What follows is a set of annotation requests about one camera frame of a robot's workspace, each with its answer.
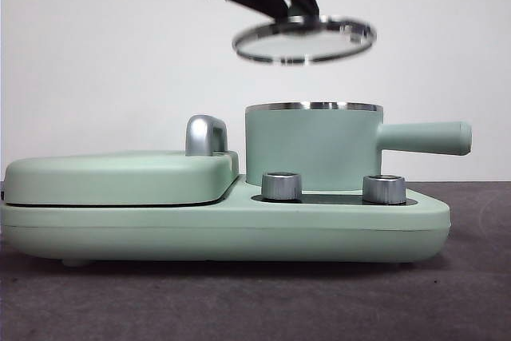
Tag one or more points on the glass pot lid green knob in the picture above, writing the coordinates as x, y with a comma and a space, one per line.
303, 43

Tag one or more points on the silver control knob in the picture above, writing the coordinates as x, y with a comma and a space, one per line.
281, 187
384, 190

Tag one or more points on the green griddle lid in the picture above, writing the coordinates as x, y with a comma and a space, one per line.
112, 181

